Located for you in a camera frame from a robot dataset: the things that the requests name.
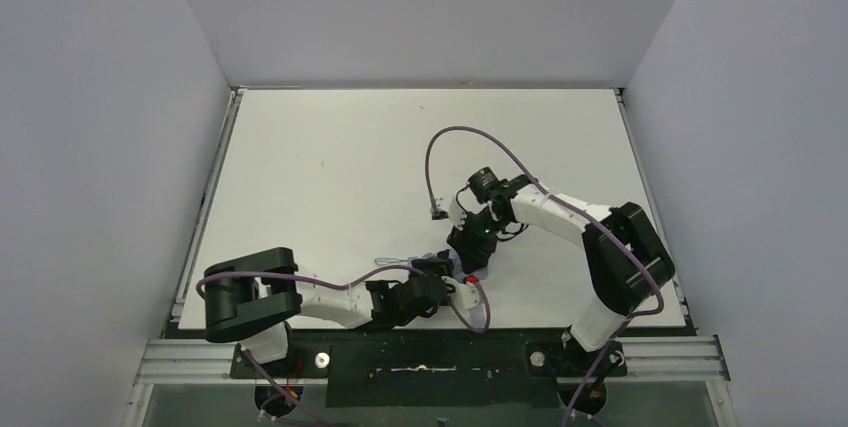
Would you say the lavender folding umbrella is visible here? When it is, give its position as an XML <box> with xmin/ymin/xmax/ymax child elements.
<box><xmin>373</xmin><ymin>248</ymin><xmax>490</xmax><ymax>281</ymax></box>

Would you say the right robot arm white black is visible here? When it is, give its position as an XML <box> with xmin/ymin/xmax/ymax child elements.
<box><xmin>432</xmin><ymin>167</ymin><xmax>676</xmax><ymax>352</ymax></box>

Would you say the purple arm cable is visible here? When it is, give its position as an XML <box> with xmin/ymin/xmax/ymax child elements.
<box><xmin>423</xmin><ymin>125</ymin><xmax>665</xmax><ymax>427</ymax></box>
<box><xmin>195</xmin><ymin>263</ymin><xmax>493</xmax><ymax>427</ymax></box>

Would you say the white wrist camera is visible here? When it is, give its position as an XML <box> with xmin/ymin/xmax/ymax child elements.
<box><xmin>443</xmin><ymin>277</ymin><xmax>487</xmax><ymax>312</ymax></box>
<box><xmin>430</xmin><ymin>194</ymin><xmax>467</xmax><ymax>227</ymax></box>

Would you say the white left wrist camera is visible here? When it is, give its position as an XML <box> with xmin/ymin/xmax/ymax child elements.
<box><xmin>443</xmin><ymin>277</ymin><xmax>487</xmax><ymax>312</ymax></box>

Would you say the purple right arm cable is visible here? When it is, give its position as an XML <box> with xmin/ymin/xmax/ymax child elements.
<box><xmin>423</xmin><ymin>125</ymin><xmax>665</xmax><ymax>427</ymax></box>

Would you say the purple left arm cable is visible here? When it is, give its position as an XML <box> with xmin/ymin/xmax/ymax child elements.
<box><xmin>195</xmin><ymin>263</ymin><xmax>493</xmax><ymax>427</ymax></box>

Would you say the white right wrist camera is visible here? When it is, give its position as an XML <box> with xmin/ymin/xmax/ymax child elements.
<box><xmin>430</xmin><ymin>194</ymin><xmax>467</xmax><ymax>227</ymax></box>

